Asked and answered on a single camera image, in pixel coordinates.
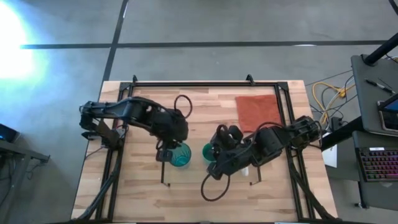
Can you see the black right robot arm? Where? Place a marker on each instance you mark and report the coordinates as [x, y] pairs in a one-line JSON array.
[[270, 141]]

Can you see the teal plastic cup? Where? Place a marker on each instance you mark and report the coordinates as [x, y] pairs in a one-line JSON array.
[[182, 157]]

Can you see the green plastic cup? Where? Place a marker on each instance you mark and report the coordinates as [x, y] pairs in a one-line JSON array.
[[207, 152]]

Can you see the black power adapter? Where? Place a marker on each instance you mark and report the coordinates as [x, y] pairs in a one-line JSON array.
[[335, 123]]

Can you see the black pen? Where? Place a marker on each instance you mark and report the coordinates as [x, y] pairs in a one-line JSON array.
[[377, 85]]

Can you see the white paper sheet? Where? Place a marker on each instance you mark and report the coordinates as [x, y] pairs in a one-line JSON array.
[[330, 154]]

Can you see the orange cloth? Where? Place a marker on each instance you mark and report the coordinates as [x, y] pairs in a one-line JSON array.
[[258, 112]]

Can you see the tablet with dark case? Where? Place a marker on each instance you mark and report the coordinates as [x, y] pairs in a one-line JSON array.
[[390, 116]]

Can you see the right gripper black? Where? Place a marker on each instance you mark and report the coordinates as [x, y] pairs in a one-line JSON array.
[[231, 161]]

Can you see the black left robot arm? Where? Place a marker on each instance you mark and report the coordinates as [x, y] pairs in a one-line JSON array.
[[130, 110]]

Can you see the black support pole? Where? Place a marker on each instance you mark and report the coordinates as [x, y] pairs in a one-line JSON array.
[[382, 49]]

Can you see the dark metal side table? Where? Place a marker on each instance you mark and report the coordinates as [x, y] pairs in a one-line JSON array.
[[18, 154]]

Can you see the black metal table frame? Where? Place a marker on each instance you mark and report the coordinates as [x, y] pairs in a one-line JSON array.
[[202, 84]]

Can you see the black diagonal support beam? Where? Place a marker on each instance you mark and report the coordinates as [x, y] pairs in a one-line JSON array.
[[342, 133]]

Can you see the small white cup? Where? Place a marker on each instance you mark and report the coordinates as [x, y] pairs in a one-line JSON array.
[[245, 171]]

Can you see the grey side desk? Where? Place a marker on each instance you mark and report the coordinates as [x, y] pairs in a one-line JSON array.
[[370, 102]]

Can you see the backlit black keyboard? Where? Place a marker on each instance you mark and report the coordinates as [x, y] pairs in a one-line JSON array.
[[379, 164]]

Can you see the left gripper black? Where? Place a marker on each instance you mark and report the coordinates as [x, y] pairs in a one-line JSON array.
[[172, 127]]

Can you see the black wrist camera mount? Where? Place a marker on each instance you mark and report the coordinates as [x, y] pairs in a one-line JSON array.
[[231, 135]]

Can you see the dark device with blue light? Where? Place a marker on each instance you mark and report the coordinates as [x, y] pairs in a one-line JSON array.
[[7, 133]]

